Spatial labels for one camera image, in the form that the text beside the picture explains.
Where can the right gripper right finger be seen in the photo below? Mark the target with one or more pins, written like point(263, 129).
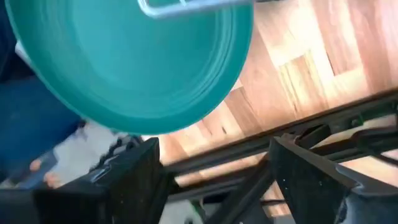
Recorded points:
point(304, 186)

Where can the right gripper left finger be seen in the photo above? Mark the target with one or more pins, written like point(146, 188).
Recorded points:
point(136, 186)

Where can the dark green plate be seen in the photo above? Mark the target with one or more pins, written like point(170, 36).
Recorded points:
point(124, 68)

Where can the person's hand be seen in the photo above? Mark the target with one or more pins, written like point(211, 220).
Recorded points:
point(51, 180)

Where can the dark phone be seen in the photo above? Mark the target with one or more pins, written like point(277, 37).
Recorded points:
point(37, 175)

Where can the person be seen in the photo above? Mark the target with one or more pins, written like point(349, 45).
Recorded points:
point(31, 124)

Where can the black aluminium rig frame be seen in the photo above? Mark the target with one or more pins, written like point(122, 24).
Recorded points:
point(217, 158)

